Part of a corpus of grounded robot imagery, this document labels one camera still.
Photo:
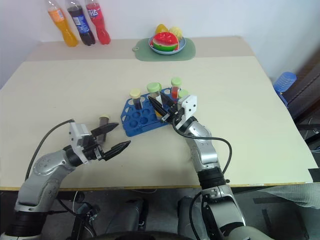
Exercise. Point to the small green-capped test tube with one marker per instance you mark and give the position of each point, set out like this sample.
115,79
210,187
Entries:
182,94

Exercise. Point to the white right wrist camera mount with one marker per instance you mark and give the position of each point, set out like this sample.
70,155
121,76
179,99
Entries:
189,106

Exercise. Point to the brown liquid test tube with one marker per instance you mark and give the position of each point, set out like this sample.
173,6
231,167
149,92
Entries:
103,120

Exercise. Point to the blue test tube rack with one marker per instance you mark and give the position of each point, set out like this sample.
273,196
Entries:
140,120

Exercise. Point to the yellow toy fruit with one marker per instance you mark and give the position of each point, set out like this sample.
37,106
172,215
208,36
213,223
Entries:
161,28

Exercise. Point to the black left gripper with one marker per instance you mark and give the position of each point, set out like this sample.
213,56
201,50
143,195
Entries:
91,148

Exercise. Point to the blue water bottle cap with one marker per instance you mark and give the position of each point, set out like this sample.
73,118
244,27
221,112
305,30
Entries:
285,83

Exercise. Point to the dark grey rounded shape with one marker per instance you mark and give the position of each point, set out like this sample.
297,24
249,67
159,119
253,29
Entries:
130,215

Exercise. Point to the light blue plate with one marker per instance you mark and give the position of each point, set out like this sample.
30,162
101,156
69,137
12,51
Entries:
162,51

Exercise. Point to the orange soda bottle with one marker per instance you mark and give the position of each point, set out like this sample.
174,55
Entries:
65,30

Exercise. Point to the white mesh cloth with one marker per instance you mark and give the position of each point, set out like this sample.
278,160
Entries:
295,195

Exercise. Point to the yellow liquid green-capped tube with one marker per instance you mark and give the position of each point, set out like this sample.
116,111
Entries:
153,88

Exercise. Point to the red soda bottle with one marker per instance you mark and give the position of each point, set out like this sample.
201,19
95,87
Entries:
100,27

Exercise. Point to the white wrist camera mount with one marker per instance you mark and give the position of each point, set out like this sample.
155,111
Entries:
189,106
78,135

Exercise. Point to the toy watermelon slice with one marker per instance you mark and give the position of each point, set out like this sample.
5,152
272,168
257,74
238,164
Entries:
165,41

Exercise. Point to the purple liquid yellow-capped tube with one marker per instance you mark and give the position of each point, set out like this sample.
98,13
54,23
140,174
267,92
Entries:
136,96

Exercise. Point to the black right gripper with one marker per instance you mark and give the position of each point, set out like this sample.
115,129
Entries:
172,115

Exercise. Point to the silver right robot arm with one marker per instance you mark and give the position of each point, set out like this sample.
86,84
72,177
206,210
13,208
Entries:
203,150

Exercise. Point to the red liquid green-capped tube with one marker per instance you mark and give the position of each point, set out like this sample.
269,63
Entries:
175,86

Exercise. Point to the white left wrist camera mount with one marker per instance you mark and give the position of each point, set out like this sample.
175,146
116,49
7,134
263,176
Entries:
78,135

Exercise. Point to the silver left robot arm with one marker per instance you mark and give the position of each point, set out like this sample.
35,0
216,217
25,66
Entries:
41,172

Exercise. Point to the dark cola bottle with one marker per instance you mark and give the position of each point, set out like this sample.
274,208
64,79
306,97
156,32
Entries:
82,27

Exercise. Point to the dark furniture frame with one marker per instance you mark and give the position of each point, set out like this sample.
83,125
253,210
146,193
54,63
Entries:
307,100

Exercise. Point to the green cutting mat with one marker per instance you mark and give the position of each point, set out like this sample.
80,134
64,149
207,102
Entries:
143,52

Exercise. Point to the pale yellow bumpy fruit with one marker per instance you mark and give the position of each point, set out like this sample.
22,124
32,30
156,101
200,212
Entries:
177,32

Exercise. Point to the black metal stand frame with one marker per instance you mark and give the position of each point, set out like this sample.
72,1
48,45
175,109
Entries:
83,220

